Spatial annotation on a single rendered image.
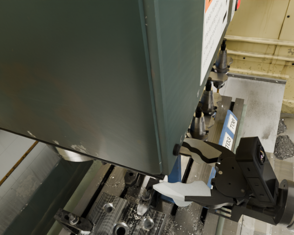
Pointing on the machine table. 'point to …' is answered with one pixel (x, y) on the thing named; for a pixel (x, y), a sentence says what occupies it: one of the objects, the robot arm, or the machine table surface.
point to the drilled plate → (159, 224)
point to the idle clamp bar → (135, 180)
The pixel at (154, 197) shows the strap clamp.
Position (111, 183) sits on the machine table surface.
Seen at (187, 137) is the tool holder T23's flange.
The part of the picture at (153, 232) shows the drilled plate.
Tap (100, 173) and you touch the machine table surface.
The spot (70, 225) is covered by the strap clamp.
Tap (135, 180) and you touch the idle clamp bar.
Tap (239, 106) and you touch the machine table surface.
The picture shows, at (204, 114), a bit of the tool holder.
